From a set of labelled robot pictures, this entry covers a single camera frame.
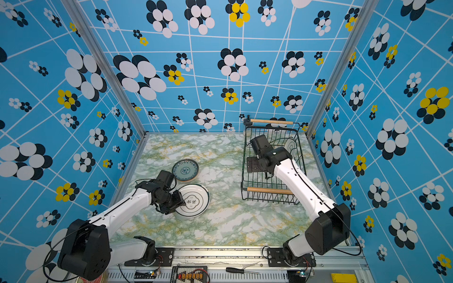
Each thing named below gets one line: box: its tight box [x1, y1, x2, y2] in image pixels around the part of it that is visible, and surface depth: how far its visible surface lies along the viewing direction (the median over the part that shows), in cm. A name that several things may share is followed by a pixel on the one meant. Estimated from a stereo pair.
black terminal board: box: [170, 265, 208, 283], surface depth 70 cm
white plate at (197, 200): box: [175, 183, 211, 217], surface depth 88 cm
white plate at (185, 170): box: [171, 159, 200, 183], surface depth 101 cm
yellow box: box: [330, 272, 358, 283], surface depth 70 cm
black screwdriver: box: [225, 267, 260, 275], surface depth 72 cm
